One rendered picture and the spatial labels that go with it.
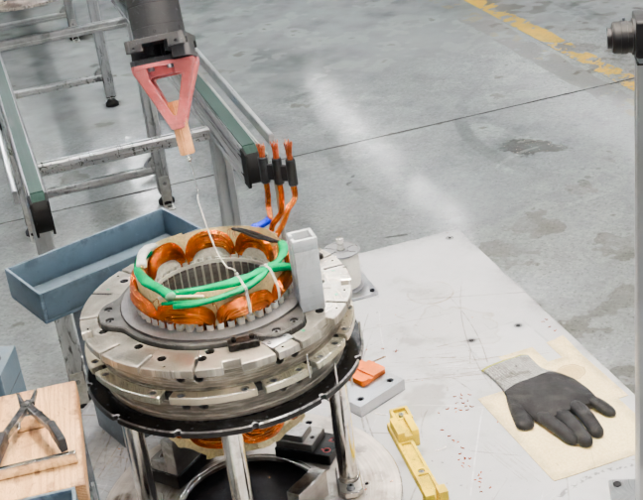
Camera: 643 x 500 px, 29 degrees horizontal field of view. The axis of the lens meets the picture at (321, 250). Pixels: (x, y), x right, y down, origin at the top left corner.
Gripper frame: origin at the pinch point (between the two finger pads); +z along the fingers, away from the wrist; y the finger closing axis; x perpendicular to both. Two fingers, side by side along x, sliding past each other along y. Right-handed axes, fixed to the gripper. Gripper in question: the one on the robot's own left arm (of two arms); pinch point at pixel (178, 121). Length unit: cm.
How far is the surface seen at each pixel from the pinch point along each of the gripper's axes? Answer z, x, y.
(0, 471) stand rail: 30.4, 21.9, -18.1
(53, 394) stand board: 26.4, 19.3, -3.5
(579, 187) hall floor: 42, -88, 286
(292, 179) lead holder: 9.1, -10.3, 10.9
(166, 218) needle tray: 12.2, 10.4, 40.5
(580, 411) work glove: 48, -41, 29
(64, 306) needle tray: 19.7, 22.6, 21.9
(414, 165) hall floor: 25, -36, 319
